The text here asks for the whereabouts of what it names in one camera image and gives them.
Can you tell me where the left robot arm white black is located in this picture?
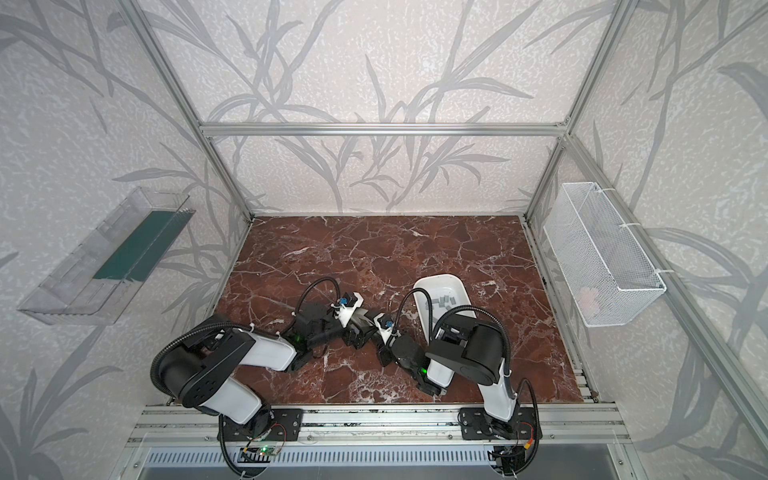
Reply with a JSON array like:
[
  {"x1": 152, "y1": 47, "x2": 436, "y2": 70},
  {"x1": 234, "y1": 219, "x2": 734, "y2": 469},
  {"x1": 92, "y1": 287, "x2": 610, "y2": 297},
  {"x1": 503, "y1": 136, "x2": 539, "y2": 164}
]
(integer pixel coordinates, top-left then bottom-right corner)
[{"x1": 150, "y1": 303, "x2": 343, "y2": 425}]

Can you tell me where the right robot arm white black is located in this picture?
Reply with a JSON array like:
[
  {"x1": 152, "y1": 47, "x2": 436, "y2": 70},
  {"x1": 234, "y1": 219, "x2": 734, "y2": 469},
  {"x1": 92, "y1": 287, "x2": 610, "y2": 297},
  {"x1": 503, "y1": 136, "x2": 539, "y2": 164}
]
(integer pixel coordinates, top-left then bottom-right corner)
[{"x1": 380, "y1": 305, "x2": 517, "y2": 422}]

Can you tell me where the grey staple strips pile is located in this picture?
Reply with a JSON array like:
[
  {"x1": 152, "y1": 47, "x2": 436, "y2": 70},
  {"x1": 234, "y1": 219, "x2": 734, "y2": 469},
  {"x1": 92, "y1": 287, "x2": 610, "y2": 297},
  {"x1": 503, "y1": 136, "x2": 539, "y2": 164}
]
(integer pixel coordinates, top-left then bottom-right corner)
[{"x1": 431, "y1": 294, "x2": 458, "y2": 316}]

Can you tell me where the white plastic tray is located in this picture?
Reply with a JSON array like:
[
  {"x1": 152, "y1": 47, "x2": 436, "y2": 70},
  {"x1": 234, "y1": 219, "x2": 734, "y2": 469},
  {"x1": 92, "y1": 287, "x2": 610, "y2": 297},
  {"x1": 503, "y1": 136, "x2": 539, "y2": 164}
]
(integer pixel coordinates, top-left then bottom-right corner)
[{"x1": 414, "y1": 274, "x2": 470, "y2": 339}]

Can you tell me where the green circuit board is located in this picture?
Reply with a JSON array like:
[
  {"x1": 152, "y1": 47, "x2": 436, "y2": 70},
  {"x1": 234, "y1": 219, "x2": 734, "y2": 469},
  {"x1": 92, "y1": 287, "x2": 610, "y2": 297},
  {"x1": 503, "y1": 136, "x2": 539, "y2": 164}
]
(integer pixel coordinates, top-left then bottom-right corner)
[{"x1": 239, "y1": 445, "x2": 283, "y2": 464}]

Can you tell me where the pink item in basket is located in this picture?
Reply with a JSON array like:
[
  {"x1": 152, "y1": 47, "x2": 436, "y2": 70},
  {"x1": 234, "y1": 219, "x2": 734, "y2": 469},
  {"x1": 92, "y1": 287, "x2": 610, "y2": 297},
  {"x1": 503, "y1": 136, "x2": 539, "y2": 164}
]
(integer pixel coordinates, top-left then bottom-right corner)
[{"x1": 576, "y1": 287, "x2": 601, "y2": 319}]

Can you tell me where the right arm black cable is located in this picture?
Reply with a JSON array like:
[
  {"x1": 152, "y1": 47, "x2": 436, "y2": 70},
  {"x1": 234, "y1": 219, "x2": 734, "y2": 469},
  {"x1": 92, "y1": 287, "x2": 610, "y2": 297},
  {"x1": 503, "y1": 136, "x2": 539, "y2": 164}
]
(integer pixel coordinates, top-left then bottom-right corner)
[{"x1": 389, "y1": 286, "x2": 514, "y2": 385}]

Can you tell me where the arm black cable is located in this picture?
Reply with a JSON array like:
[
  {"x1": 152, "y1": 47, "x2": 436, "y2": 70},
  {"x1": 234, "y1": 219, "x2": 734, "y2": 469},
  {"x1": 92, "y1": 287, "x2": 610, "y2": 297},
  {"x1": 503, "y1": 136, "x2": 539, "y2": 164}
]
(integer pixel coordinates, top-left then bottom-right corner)
[
  {"x1": 389, "y1": 286, "x2": 514, "y2": 385},
  {"x1": 149, "y1": 275, "x2": 343, "y2": 397}
]

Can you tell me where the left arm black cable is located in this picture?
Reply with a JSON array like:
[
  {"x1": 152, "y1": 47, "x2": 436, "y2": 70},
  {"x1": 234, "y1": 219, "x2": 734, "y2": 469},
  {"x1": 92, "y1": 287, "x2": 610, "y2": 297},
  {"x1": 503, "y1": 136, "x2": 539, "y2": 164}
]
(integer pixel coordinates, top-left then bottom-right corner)
[{"x1": 149, "y1": 275, "x2": 343, "y2": 397}]

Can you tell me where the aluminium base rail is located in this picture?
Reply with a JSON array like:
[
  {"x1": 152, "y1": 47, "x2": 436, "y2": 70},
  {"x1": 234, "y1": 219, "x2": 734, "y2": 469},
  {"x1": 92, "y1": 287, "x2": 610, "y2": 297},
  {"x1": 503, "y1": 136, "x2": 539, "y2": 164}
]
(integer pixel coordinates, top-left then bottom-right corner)
[{"x1": 126, "y1": 403, "x2": 631, "y2": 447}]

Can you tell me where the white wire mesh basket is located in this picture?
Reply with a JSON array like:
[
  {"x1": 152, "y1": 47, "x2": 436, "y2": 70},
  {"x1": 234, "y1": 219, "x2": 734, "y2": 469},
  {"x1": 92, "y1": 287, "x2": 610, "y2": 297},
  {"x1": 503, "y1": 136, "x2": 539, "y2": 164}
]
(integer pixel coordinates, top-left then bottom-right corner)
[{"x1": 543, "y1": 182, "x2": 667, "y2": 328}]

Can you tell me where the clear plastic wall bin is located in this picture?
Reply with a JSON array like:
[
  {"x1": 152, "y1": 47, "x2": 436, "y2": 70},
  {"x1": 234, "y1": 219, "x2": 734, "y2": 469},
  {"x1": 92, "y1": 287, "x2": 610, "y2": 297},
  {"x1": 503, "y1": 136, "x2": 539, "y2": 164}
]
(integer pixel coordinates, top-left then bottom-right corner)
[{"x1": 18, "y1": 187, "x2": 195, "y2": 326}]

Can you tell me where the aluminium cage frame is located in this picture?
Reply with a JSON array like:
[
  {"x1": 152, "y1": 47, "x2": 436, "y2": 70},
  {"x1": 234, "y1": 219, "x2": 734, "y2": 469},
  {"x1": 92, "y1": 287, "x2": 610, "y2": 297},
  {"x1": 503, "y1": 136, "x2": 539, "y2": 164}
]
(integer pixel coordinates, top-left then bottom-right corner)
[{"x1": 118, "y1": 1, "x2": 767, "y2": 445}]

